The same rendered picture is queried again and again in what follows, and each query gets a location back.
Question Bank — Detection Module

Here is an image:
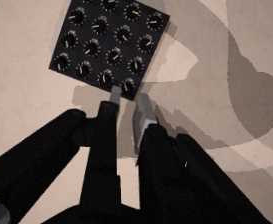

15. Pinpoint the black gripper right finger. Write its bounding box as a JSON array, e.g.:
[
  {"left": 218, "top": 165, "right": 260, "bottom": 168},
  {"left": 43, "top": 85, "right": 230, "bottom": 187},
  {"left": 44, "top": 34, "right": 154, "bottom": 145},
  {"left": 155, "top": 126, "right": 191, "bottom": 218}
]
[{"left": 132, "top": 92, "right": 272, "bottom": 224}]

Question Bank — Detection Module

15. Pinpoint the black knob box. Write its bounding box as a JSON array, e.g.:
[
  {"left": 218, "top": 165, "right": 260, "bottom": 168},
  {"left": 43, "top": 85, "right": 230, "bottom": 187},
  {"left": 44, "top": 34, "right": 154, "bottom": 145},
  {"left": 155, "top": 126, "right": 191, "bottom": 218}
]
[{"left": 48, "top": 0, "right": 170, "bottom": 101}]

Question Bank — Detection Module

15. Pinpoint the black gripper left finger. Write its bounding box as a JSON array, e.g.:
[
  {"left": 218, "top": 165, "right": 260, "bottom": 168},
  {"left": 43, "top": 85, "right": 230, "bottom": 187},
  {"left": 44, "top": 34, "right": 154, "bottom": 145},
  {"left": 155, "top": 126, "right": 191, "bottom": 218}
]
[{"left": 0, "top": 85, "right": 123, "bottom": 224}]

